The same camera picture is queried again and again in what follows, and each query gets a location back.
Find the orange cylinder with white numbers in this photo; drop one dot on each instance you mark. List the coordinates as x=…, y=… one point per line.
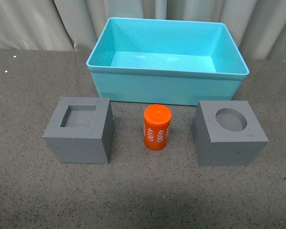
x=157, y=118

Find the gray block with square hole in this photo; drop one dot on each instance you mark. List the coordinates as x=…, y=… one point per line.
x=81, y=130

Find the gray block with round hole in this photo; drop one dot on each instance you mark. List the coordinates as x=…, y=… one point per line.
x=226, y=133

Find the light blue plastic box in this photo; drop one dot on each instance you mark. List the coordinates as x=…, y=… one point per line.
x=166, y=62

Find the gray curtain backdrop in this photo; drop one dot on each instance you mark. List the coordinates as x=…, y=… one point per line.
x=258, y=27

